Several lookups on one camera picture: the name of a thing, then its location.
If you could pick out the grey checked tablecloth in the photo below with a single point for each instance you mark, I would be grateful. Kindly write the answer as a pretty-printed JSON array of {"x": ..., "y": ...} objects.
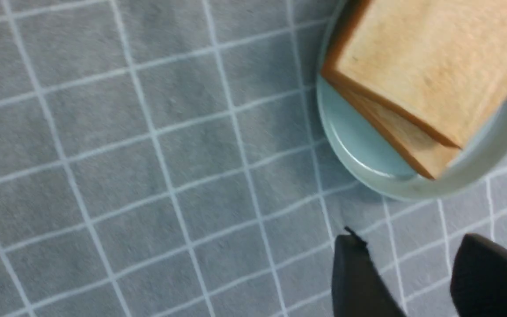
[{"x": 166, "y": 158}]

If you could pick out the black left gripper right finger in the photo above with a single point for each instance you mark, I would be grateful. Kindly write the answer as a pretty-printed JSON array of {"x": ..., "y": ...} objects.
[{"x": 478, "y": 285}]

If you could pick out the toast slice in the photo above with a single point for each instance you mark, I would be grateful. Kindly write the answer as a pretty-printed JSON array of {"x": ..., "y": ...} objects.
[
  {"x": 434, "y": 62},
  {"x": 425, "y": 155}
]

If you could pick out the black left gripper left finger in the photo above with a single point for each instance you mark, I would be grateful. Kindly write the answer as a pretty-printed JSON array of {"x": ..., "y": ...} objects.
[{"x": 357, "y": 288}]

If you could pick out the light green plate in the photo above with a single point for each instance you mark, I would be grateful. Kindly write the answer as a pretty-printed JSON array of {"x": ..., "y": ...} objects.
[{"x": 375, "y": 163}]

